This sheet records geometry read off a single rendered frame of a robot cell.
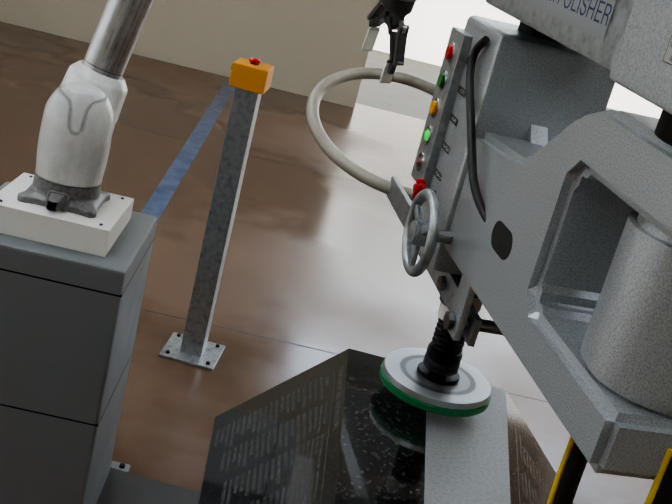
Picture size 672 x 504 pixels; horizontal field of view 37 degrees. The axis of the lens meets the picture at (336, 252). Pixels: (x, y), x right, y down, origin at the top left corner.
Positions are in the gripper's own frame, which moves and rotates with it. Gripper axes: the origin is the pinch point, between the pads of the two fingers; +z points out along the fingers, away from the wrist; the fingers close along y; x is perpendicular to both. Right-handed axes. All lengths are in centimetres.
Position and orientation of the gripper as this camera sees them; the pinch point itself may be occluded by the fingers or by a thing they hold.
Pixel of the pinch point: (376, 62)
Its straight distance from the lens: 262.2
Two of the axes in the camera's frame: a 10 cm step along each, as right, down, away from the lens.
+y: 3.1, 7.2, -6.2
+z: -2.7, 6.9, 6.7
